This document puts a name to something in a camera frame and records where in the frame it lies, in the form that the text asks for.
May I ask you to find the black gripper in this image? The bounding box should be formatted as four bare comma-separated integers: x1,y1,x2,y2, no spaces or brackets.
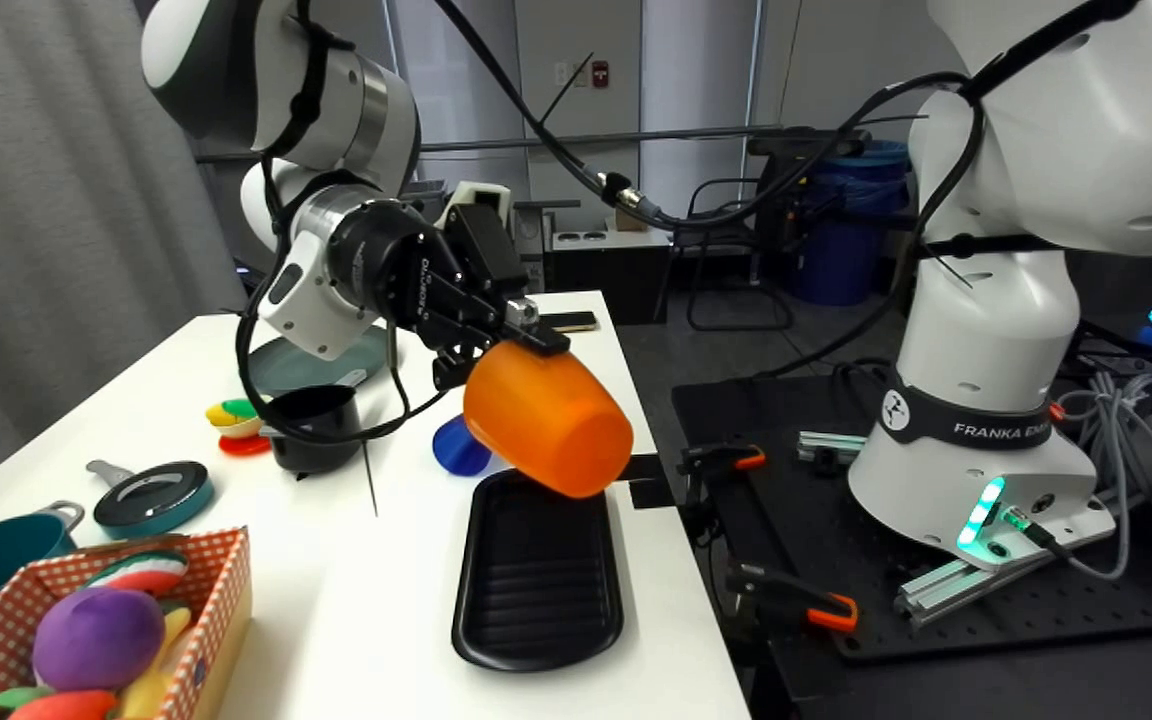
339,190,578,394

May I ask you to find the translucent orange plastic cup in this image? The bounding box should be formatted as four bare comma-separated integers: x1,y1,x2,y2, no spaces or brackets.
461,341,636,505

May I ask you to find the black mesh chair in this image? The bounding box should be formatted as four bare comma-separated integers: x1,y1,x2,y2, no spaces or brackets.
674,175,800,336

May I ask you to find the red patterned cardboard basket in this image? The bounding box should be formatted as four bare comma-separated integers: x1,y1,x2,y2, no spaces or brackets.
0,525,257,720

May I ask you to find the green toy food slice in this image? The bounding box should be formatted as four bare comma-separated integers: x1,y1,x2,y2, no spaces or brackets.
218,394,271,423

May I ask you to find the low black desk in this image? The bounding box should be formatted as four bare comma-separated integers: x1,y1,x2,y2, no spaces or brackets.
546,227,675,329

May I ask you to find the yellow plush toy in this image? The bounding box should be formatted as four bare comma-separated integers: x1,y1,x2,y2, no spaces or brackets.
112,606,197,720

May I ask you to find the black perforated mounting board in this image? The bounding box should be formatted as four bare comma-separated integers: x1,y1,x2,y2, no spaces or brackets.
669,372,1152,667

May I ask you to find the grey cable bundle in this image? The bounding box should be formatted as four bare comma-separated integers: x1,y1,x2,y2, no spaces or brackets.
1049,372,1152,585

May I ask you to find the teal toy frying pan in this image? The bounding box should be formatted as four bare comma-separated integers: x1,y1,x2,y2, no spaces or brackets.
85,456,222,544

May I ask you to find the black ridged oven tray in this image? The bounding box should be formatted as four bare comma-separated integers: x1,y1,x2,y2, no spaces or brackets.
449,463,627,678

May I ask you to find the blue plastic cup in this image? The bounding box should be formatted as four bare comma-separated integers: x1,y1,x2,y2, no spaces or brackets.
428,412,500,480

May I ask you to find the purple plush ball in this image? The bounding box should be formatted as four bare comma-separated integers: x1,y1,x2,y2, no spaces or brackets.
28,585,169,691

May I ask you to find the short aluminium rail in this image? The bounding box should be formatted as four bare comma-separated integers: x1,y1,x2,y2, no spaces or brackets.
796,423,872,470

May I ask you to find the long aluminium rail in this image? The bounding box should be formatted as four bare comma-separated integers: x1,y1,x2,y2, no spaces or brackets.
893,513,1123,634

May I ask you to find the black orange bar clamp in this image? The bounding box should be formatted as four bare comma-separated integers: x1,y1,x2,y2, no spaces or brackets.
683,441,773,489
731,565,865,642

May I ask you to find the blue plastic barrel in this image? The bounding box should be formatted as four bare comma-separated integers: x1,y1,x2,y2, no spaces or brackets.
790,136,914,310

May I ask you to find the black toy pot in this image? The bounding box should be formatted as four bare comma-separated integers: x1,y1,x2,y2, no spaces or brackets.
257,380,367,480

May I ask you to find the red toy food slice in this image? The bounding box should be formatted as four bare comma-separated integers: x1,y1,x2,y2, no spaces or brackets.
218,427,278,459

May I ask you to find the red white plush toy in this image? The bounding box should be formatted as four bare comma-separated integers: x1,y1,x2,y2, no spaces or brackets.
89,554,197,609

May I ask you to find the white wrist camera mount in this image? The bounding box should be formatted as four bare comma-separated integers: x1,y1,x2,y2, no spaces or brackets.
251,243,386,370

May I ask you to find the grey curtain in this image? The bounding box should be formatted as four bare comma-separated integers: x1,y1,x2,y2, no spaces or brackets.
0,0,251,513

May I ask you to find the flat black phone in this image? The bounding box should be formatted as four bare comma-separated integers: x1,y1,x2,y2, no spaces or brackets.
529,310,604,336

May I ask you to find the black background equipment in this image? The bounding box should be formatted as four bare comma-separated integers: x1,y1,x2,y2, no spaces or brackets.
750,130,872,255

